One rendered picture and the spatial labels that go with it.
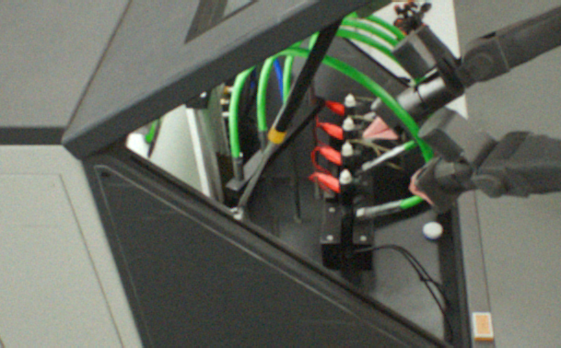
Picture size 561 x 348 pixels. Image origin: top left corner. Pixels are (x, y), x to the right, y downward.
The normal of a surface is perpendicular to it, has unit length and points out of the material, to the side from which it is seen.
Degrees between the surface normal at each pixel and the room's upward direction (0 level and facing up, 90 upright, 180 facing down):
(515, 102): 0
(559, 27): 67
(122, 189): 90
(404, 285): 0
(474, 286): 0
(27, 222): 90
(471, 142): 45
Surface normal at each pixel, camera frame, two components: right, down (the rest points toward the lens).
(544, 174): -0.61, 0.71
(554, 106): -0.08, -0.74
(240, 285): -0.10, 0.67
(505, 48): -0.25, 0.32
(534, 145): -0.67, -0.66
